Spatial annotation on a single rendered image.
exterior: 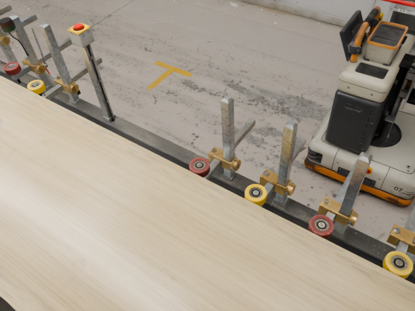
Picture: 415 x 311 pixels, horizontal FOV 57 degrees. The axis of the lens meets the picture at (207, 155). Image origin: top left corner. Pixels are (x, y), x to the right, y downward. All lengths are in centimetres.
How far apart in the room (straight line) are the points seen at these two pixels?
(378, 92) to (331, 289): 116
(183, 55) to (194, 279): 275
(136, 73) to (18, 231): 233
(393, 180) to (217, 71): 178
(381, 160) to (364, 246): 96
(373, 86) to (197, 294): 137
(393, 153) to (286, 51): 162
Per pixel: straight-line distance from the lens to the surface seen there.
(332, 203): 150
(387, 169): 243
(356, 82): 212
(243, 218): 134
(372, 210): 257
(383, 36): 227
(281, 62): 358
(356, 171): 130
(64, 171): 161
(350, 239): 158
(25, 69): 235
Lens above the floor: 203
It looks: 48 degrees down
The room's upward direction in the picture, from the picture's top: 5 degrees counter-clockwise
